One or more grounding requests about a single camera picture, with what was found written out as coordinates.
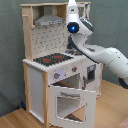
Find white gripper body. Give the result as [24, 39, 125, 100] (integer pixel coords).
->
[66, 0, 80, 16]

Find white microwave door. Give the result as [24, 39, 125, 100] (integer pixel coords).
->
[78, 3, 90, 20]

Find white oven door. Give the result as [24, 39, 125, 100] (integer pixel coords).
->
[49, 85, 96, 128]

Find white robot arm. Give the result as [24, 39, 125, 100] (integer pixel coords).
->
[66, 0, 128, 89]

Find wooden toy kitchen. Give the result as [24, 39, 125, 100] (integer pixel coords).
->
[22, 3, 102, 128]

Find grey range hood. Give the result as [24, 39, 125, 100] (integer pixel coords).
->
[34, 5, 63, 27]

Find grey toy sink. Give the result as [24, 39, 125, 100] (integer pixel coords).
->
[65, 48, 82, 56]

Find black stovetop red burners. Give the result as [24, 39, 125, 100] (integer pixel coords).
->
[34, 53, 71, 67]

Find right stove knob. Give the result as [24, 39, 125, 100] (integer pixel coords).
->
[71, 65, 79, 73]

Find stove knob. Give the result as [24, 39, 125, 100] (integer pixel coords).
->
[54, 73, 60, 79]
[71, 65, 79, 73]

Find left stove knob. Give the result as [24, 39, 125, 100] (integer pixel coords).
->
[54, 73, 60, 79]

